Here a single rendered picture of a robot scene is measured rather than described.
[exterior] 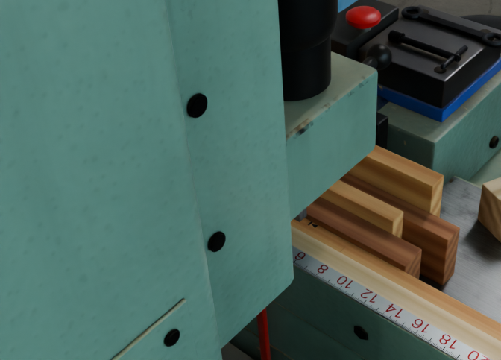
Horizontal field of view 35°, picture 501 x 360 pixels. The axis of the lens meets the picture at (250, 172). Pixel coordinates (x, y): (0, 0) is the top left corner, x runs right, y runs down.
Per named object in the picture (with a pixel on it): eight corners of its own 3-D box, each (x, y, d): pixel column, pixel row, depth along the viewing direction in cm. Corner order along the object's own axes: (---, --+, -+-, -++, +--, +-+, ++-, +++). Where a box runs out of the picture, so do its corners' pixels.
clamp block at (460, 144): (508, 147, 77) (521, 68, 71) (432, 225, 70) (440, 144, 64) (380, 95, 85) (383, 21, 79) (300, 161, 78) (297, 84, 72)
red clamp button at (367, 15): (388, 19, 69) (388, 9, 68) (367, 34, 67) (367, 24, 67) (358, 10, 70) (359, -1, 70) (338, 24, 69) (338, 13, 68)
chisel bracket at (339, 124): (376, 165, 59) (380, 67, 53) (250, 276, 51) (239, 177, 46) (299, 128, 63) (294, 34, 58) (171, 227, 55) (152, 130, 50)
